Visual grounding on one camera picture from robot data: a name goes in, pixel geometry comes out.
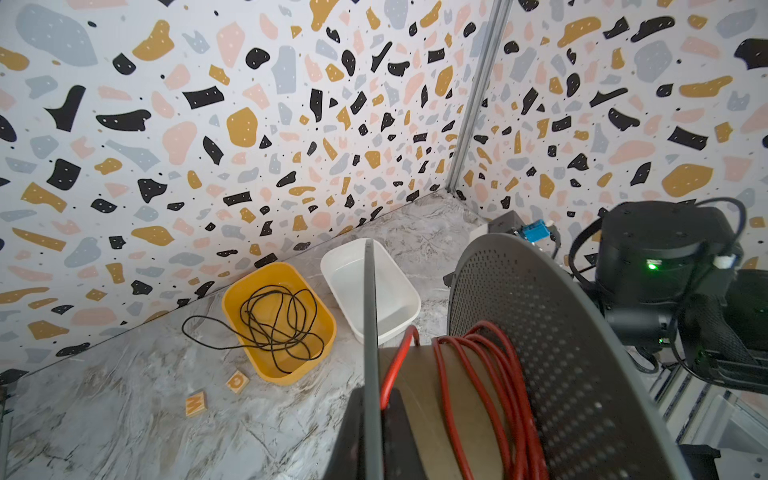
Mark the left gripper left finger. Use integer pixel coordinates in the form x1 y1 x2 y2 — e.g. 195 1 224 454
323 387 364 480

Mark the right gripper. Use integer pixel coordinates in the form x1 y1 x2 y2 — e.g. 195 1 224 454
568 200 744 360

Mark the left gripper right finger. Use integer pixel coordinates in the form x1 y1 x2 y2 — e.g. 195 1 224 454
382 389 427 480

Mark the red cable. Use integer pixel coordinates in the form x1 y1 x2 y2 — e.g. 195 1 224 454
379 320 550 480

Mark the black cable spool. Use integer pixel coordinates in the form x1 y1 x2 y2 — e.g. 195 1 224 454
362 234 690 479

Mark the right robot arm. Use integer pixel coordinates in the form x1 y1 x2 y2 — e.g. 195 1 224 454
568 197 767 394

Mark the small orange tag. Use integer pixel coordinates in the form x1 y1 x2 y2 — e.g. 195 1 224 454
185 390 207 418
226 370 250 395

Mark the yellow plastic bin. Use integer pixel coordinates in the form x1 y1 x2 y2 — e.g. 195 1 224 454
222 262 337 386

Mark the white plastic bin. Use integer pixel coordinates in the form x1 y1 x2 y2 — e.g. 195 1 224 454
320 238 421 345

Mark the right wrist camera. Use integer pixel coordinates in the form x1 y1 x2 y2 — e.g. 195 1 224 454
469 211 562 259

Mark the aluminium mounting rail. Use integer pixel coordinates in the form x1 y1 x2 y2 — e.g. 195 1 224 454
641 366 767 454

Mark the black cable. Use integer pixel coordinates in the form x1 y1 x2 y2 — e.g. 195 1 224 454
181 284 327 376

